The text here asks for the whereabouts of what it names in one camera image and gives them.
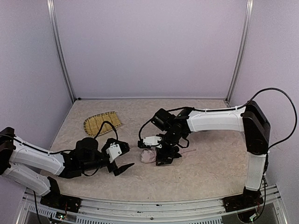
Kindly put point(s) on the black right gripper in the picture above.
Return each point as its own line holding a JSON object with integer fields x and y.
{"x": 165, "y": 150}

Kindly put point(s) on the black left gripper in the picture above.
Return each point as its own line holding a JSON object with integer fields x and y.
{"x": 111, "y": 163}

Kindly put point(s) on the pink folding umbrella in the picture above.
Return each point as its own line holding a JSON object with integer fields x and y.
{"x": 149, "y": 155}

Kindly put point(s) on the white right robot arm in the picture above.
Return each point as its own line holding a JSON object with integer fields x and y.
{"x": 249, "y": 120}

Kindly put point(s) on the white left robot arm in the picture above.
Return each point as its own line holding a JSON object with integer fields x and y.
{"x": 18, "y": 157}

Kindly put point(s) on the woven bamboo tray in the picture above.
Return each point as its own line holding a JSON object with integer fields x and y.
{"x": 92, "y": 124}

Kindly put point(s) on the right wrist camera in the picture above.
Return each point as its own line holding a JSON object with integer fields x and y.
{"x": 149, "y": 142}

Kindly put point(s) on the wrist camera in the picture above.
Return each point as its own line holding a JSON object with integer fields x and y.
{"x": 116, "y": 149}
{"x": 149, "y": 142}

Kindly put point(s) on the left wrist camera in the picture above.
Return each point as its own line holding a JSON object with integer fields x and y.
{"x": 116, "y": 149}

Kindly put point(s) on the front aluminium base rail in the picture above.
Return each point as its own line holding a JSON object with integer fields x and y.
{"x": 100, "y": 211}

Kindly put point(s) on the left rear aluminium corner post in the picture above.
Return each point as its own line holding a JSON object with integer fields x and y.
{"x": 59, "y": 49}

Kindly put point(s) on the aluminium corner post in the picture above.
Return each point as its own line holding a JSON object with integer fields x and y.
{"x": 241, "y": 50}
{"x": 59, "y": 49}

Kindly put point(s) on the right rear aluminium corner post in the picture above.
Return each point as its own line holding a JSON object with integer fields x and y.
{"x": 241, "y": 50}

